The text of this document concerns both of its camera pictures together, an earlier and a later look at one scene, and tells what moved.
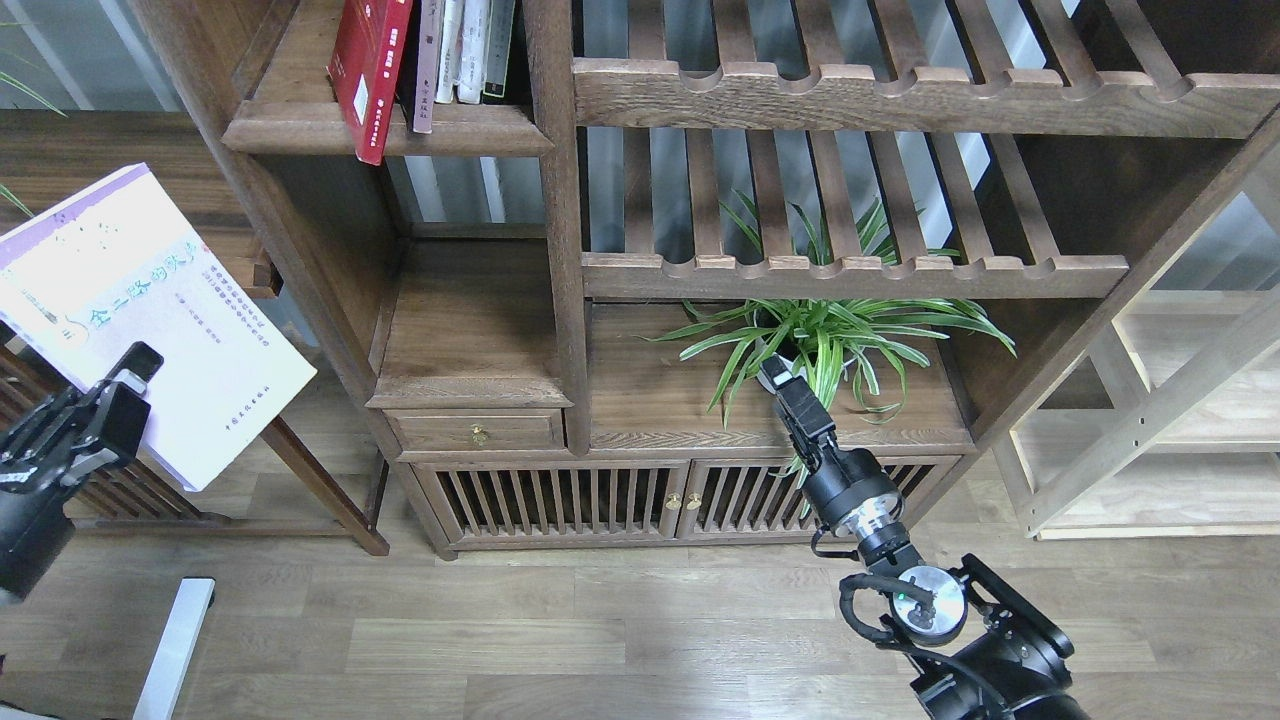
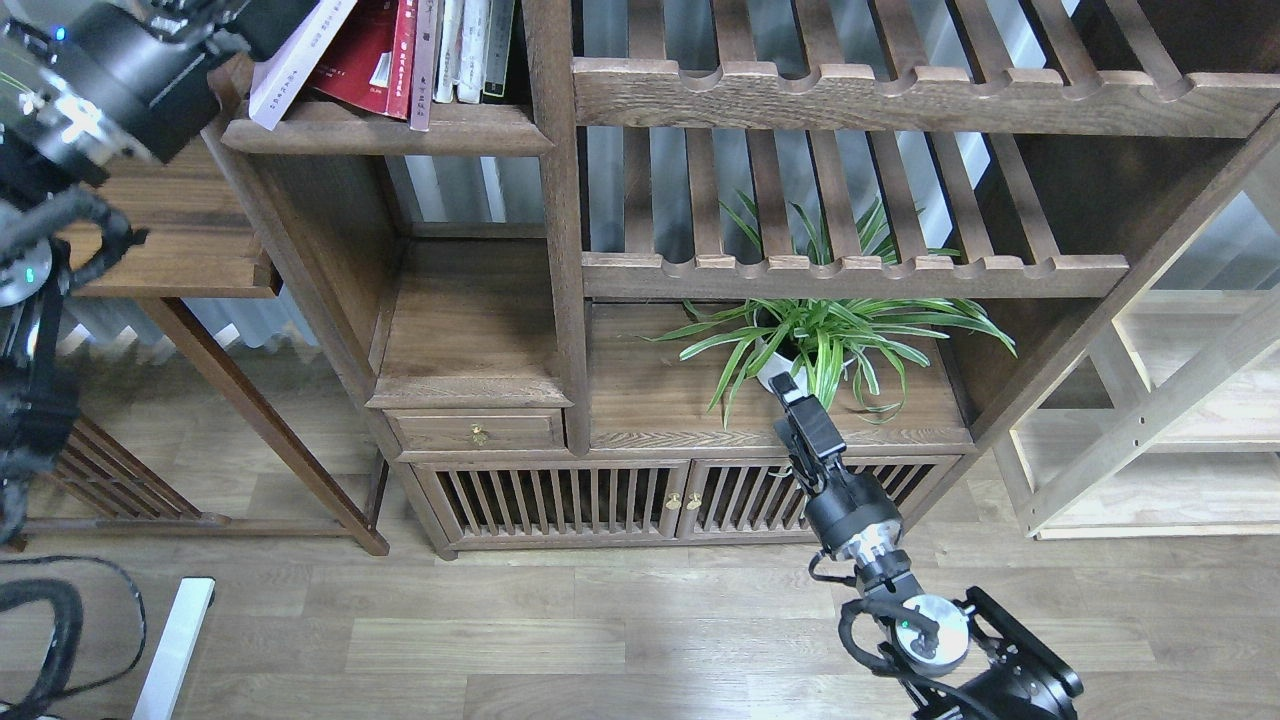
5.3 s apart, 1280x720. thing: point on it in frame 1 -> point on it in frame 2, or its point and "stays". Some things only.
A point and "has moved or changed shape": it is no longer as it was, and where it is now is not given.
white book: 451,47 stays
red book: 364,67 has moved or changed shape
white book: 120,264 -> 279,78
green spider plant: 877,338 stays
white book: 472,55 stays
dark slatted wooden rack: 127,494 stays
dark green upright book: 500,21 stays
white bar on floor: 175,650 stays
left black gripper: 62,443 -> 148,64
